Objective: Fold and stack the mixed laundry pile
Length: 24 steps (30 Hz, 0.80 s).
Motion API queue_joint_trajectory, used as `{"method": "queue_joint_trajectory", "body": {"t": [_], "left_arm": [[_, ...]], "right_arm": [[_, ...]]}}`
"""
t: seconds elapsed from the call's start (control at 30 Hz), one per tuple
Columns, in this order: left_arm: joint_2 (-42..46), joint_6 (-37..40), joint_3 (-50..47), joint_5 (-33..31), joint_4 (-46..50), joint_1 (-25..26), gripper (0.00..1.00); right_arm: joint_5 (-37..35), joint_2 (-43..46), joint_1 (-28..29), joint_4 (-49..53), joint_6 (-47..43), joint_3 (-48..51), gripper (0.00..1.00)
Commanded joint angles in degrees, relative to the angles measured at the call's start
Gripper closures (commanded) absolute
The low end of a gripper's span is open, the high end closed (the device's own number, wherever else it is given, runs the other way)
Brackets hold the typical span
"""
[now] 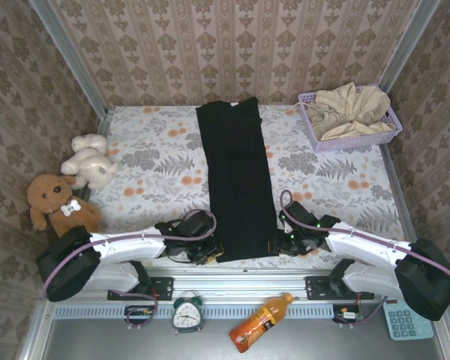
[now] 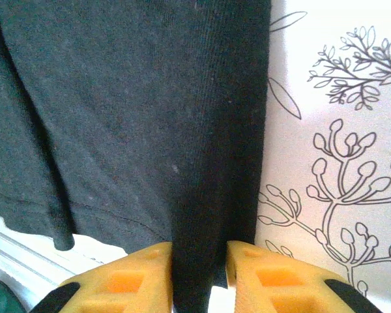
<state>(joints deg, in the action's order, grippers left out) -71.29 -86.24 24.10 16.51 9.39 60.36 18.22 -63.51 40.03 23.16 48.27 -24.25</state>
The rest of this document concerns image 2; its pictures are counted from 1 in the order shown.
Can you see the black t-shirt with blue logo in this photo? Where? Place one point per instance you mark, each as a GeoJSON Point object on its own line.
{"type": "Point", "coordinates": [117, 114]}

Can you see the floral tablecloth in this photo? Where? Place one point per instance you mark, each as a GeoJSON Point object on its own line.
{"type": "Point", "coordinates": [329, 98]}

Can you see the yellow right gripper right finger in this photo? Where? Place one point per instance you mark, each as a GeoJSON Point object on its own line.
{"type": "Point", "coordinates": [273, 280]}

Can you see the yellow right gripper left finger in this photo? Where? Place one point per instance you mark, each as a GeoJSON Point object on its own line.
{"type": "Point", "coordinates": [124, 283]}

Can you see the aluminium frame beam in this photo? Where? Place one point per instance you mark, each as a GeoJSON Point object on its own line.
{"type": "Point", "coordinates": [19, 261]}

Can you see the dark green alarm clock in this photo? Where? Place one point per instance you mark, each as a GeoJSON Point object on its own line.
{"type": "Point", "coordinates": [0, 300]}

